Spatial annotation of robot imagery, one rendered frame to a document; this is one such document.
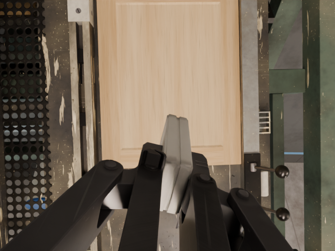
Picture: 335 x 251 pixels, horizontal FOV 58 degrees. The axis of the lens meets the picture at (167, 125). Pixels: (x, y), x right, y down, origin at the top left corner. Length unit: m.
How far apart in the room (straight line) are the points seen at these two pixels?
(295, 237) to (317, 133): 3.13
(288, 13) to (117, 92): 0.74
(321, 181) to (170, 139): 0.93
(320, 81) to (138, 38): 0.58
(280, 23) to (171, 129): 1.18
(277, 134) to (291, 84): 0.17
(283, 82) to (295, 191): 3.34
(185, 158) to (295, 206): 4.13
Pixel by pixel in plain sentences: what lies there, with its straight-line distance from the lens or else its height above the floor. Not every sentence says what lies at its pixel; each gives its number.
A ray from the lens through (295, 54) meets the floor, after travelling 2.71.
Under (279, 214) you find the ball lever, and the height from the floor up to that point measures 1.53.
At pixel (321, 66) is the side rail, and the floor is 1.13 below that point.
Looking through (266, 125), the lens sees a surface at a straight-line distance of 1.02.
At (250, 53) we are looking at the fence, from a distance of 0.99.
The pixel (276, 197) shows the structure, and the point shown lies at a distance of 1.13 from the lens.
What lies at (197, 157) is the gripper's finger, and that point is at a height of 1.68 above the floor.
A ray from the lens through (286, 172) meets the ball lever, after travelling 0.90.
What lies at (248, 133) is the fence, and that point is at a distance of 0.97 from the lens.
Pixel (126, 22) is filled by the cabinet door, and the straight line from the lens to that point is 0.99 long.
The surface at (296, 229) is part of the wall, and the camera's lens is 4.17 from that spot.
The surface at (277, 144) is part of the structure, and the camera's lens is 1.10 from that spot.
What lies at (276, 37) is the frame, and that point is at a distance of 1.39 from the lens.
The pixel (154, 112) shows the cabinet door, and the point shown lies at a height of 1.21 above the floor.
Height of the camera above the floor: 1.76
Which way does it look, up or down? 33 degrees down
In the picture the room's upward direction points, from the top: 176 degrees clockwise
